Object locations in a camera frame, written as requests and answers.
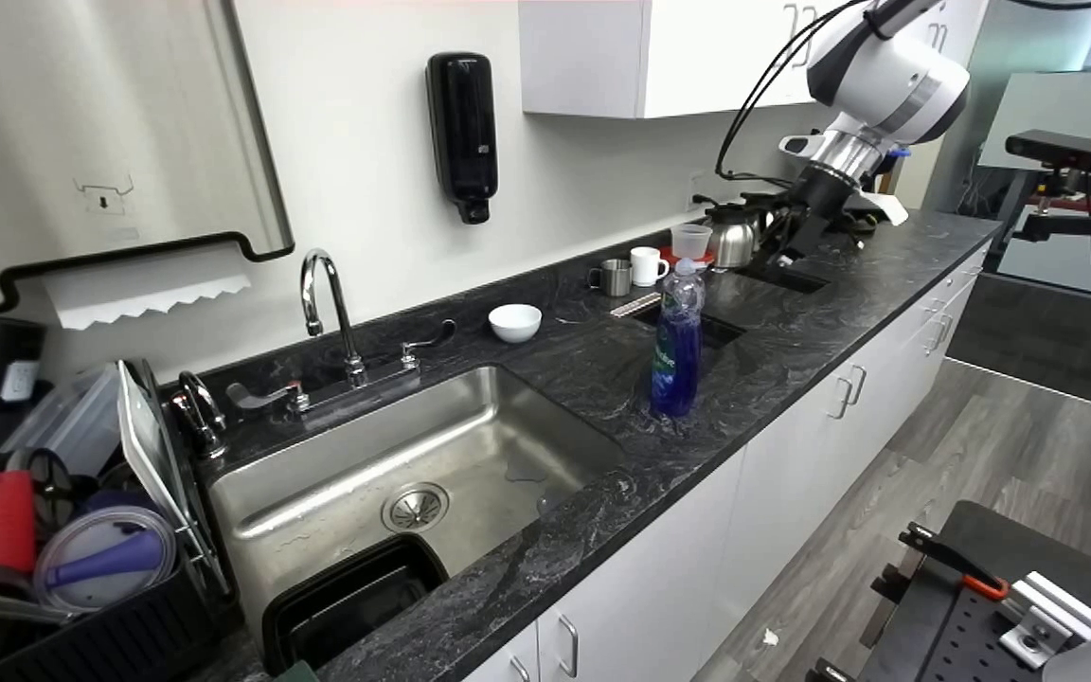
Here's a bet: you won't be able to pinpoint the black sink tray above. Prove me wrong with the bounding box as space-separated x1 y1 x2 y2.
263 535 446 675

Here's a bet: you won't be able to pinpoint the blue dish soap bottle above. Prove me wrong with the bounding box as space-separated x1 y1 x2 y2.
648 224 708 418

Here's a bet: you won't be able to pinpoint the chrome sink faucet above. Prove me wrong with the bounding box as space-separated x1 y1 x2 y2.
229 250 456 411

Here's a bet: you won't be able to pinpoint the steel paper towel dispenser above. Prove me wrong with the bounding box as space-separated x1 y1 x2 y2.
0 0 292 310

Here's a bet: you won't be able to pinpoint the white ceramic mug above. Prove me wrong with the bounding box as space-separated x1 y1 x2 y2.
629 247 658 288

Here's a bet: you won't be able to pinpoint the white ceramic bowl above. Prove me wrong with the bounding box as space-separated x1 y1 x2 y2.
487 302 542 343

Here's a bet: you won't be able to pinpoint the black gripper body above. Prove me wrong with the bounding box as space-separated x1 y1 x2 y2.
787 168 855 259

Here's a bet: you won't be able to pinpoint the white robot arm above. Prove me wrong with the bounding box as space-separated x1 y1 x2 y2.
782 0 969 259

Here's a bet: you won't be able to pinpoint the black tool cart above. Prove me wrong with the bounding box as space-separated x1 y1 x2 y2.
803 500 1091 682

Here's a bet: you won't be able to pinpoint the white lower cabinets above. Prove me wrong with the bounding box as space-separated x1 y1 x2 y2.
463 250 980 682

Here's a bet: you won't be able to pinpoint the white upper cabinet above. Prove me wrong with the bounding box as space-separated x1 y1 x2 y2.
518 0 840 122

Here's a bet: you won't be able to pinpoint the stainless steel sink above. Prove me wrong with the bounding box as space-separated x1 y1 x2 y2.
208 366 619 627

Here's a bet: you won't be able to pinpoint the stainless steel cup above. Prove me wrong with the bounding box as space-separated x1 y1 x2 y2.
601 259 634 299

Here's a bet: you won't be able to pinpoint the countertop trash opening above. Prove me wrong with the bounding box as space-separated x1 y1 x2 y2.
609 290 741 358

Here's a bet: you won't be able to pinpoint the coffee maker with carafe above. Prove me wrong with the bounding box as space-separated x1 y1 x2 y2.
692 193 792 274

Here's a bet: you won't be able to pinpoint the black wall soap dispenser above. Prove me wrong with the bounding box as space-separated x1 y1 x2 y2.
427 54 495 224

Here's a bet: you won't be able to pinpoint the black dish rack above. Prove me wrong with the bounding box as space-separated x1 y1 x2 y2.
0 358 230 682

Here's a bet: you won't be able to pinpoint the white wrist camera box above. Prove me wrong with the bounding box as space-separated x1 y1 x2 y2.
852 190 910 228

